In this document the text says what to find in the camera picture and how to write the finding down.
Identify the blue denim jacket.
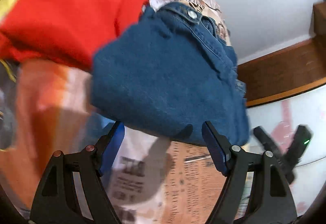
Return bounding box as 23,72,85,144
90,2,250,147

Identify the red cloth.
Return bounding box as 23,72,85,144
0,0,154,72

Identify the printed blanket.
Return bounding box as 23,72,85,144
0,0,255,224

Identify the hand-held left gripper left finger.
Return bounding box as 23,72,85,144
29,121,125,224

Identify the wooden wardrobe cabinet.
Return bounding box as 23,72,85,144
237,3,326,109

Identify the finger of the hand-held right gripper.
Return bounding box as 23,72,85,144
253,126,282,157

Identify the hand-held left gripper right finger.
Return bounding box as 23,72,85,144
202,121,298,224

